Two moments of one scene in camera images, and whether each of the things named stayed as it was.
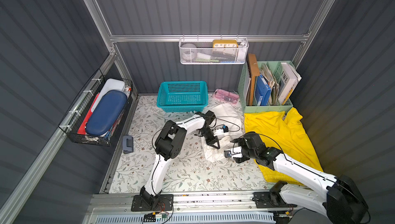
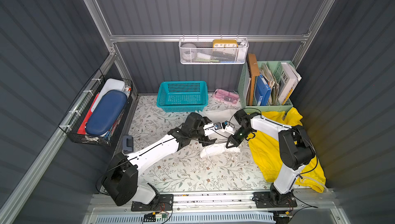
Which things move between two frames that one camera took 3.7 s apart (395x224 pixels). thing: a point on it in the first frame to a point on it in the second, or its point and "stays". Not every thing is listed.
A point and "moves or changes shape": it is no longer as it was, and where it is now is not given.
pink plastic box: x=226 y=96 stays
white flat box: x=109 y=85 stays
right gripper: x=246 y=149 to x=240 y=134
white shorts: x=228 y=115 moves or changes shape
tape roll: x=189 y=51 stays
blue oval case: x=107 y=113 stays
